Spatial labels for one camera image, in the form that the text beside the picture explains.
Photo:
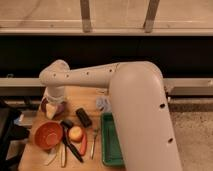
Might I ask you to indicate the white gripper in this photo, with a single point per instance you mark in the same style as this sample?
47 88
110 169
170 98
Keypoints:
54 95

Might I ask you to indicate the purple bowl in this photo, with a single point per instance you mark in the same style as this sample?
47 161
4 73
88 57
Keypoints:
61 107

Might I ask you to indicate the orange bowl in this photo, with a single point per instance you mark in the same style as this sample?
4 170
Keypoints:
48 135

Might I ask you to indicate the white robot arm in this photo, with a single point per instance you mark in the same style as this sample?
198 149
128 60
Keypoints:
139 107

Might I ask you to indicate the green plastic tray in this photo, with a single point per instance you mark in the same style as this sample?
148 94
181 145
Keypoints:
111 152

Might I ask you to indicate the black rectangular remote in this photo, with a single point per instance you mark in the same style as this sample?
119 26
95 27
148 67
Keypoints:
83 117

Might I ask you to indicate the red yellow apple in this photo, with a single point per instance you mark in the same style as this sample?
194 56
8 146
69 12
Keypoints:
75 134

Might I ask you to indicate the silver fork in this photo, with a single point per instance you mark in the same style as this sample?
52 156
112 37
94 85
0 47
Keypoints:
95 133

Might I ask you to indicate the orange carrot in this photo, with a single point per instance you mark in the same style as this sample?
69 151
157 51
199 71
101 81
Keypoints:
83 146

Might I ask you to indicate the cream handled knife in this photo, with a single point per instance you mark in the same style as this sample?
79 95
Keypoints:
62 155

